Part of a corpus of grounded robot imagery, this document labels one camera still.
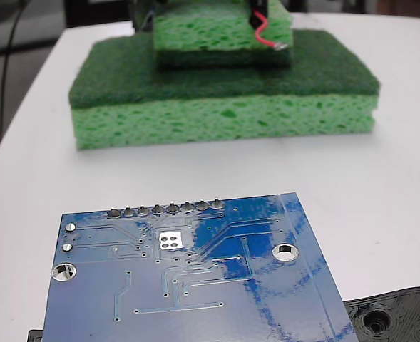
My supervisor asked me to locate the red wire with stripped end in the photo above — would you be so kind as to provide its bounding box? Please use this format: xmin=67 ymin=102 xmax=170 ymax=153
xmin=253 ymin=9 xmax=288 ymax=51

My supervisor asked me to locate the blue printed circuit board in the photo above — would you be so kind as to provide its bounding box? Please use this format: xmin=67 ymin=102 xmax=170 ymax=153
xmin=41 ymin=192 xmax=360 ymax=342

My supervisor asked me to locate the small green scrub sponge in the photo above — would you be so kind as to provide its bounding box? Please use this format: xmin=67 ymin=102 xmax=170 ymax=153
xmin=151 ymin=0 xmax=295 ymax=71

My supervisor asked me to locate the large green scrub sponge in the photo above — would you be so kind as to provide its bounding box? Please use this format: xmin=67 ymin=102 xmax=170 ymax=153
xmin=68 ymin=28 xmax=381 ymax=151

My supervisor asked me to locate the black hanging cable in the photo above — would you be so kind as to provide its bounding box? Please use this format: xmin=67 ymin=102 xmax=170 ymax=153
xmin=0 ymin=0 xmax=29 ymax=150

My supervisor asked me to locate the black plastic mount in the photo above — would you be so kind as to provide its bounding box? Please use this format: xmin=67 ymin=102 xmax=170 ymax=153
xmin=26 ymin=284 xmax=420 ymax=342

